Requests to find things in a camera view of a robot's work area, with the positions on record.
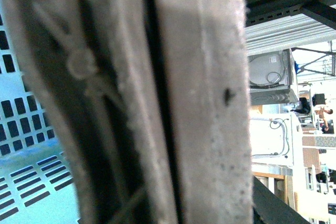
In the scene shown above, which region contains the brown basket handle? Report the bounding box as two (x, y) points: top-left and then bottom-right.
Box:
(2, 0), (253, 223)

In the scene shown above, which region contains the light blue plastic basket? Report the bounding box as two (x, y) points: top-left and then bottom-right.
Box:
(1, 16), (82, 223)

